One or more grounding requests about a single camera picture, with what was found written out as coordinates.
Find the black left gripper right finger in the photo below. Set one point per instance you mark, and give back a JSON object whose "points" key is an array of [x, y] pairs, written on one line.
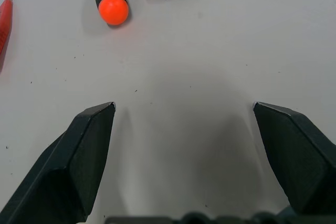
{"points": [[299, 161]]}

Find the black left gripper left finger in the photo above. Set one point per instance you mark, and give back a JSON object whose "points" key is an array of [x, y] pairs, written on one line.
{"points": [[60, 171]]}

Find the red voltage tester pen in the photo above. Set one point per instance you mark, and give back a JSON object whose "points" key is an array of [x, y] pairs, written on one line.
{"points": [[5, 24]]}

